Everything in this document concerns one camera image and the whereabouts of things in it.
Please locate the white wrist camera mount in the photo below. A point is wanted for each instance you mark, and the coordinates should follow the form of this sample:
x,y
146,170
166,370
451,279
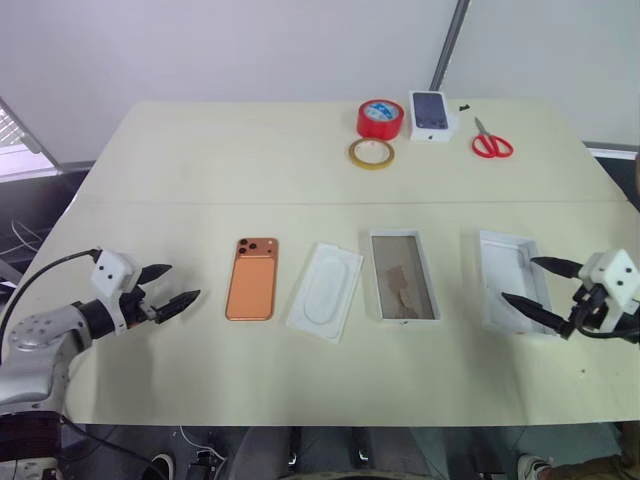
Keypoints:
x,y
617,275
112,272

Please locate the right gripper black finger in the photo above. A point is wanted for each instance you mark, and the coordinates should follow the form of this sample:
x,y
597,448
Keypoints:
x,y
537,315
560,267

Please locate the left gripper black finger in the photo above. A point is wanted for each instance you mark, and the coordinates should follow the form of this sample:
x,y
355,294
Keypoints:
x,y
177,305
156,274

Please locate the white moulded insert tray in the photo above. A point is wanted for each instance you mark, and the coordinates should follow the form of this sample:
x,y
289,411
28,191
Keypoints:
x,y
322,295

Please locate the white box base brown interior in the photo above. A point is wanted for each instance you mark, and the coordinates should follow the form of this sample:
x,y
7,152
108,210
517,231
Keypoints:
x,y
405,270

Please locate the white sneaker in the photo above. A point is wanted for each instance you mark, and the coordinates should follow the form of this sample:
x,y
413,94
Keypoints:
x,y
532,465

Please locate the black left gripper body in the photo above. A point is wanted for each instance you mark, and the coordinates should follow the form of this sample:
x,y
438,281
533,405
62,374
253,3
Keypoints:
x,y
140,310

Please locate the orange smartphone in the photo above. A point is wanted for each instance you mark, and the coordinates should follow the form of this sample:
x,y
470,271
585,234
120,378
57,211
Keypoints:
x,y
250,285

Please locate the grey metal pole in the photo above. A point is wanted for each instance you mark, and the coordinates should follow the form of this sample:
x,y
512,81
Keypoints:
x,y
450,45

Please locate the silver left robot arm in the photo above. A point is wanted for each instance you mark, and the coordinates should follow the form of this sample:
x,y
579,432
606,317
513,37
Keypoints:
x,y
35,340

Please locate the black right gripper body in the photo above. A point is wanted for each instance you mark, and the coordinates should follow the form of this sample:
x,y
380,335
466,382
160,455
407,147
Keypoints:
x,y
587,305

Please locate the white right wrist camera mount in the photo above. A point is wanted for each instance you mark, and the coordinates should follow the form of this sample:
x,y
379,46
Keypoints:
x,y
617,275

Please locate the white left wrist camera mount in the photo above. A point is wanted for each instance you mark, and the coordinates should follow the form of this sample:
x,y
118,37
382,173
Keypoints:
x,y
112,272

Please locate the black shoe white sole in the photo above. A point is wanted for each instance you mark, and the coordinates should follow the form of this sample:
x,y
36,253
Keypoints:
x,y
164,464

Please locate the white boxed smartphone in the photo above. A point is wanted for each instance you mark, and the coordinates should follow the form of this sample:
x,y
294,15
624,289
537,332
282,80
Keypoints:
x,y
431,115

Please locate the yellow tape roll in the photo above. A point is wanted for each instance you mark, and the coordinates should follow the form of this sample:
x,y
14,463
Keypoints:
x,y
371,168

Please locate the red tape roll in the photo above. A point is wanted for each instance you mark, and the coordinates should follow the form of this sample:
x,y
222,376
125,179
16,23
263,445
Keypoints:
x,y
377,122

